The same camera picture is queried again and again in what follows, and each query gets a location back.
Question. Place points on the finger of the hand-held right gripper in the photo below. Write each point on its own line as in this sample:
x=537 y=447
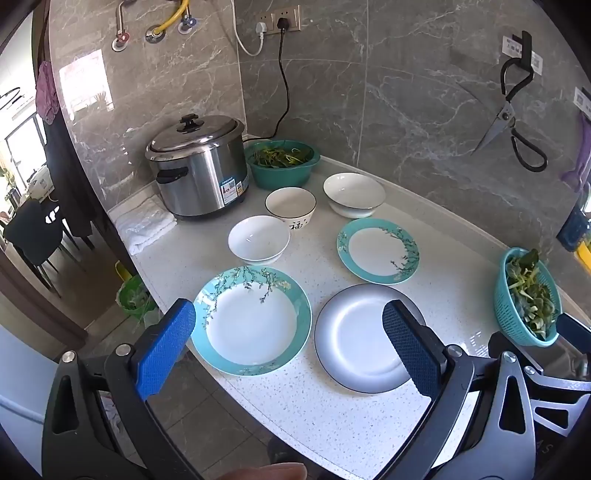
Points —
x=575 y=326
x=499 y=344

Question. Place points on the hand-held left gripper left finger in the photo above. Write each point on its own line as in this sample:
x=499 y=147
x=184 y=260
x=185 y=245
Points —
x=166 y=350

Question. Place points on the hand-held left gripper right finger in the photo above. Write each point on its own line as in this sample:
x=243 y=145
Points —
x=411 y=350

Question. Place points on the grey rimmed white plate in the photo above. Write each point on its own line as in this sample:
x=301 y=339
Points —
x=351 y=332

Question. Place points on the teal floral deep plate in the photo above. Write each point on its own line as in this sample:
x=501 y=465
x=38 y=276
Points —
x=251 y=323

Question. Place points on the small teal floral plate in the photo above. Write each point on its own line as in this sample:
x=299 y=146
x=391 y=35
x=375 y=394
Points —
x=376 y=249

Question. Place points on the plain white bowl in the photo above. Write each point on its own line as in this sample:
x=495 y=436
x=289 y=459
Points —
x=256 y=237

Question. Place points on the large white bowl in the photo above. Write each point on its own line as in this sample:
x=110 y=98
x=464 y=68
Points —
x=353 y=189

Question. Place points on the black rimmed printed white bowl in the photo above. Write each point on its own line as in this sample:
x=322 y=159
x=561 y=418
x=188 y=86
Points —
x=288 y=205

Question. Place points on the person's left hand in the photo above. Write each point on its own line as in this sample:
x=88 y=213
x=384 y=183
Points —
x=263 y=473

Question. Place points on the teal plastic colander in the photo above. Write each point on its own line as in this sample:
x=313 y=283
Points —
x=505 y=304

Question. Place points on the leafy greens in colander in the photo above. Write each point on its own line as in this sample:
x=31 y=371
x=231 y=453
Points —
x=531 y=295

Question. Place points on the green waste bin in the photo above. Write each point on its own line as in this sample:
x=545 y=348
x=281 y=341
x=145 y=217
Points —
x=131 y=297

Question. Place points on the blue and yellow hanging tool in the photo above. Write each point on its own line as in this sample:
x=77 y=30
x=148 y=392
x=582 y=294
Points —
x=572 y=226

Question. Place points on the folded white towel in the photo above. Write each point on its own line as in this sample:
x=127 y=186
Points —
x=143 y=226

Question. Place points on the purple hanging utensil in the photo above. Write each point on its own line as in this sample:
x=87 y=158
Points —
x=579 y=166

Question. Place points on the stainless steel rice cooker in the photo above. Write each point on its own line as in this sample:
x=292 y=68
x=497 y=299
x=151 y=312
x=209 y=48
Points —
x=203 y=184

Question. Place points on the dark dining chair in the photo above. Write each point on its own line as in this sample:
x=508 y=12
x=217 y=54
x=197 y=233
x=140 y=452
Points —
x=32 y=230

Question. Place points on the green plastic basin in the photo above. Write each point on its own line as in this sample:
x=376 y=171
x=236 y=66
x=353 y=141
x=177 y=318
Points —
x=281 y=179

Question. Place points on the rice cooker lid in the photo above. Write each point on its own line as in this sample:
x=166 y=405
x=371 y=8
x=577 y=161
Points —
x=207 y=134

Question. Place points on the leafy greens in basin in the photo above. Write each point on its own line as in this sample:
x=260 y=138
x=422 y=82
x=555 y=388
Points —
x=277 y=157

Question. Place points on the purple hanging cloth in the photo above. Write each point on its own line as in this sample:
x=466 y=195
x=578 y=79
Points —
x=46 y=97

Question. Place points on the red marked pipe valve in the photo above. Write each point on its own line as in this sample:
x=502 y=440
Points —
x=121 y=40

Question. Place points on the blue marked pipe valve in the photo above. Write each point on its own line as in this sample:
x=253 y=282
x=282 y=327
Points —
x=187 y=23

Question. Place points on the white wall sticker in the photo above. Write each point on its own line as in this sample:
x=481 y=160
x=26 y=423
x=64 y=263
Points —
x=510 y=46

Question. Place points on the wall power socket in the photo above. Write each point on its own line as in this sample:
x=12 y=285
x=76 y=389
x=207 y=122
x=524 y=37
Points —
x=295 y=18

